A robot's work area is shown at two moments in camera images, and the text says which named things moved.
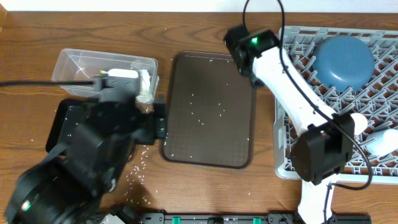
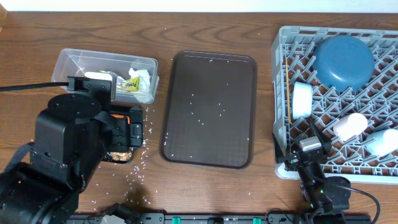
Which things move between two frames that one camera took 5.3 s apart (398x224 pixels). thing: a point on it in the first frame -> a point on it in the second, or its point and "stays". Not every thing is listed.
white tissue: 145,95 stays
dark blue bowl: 344,63 stays
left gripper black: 156,129 -> 129,137
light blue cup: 387,141 stays
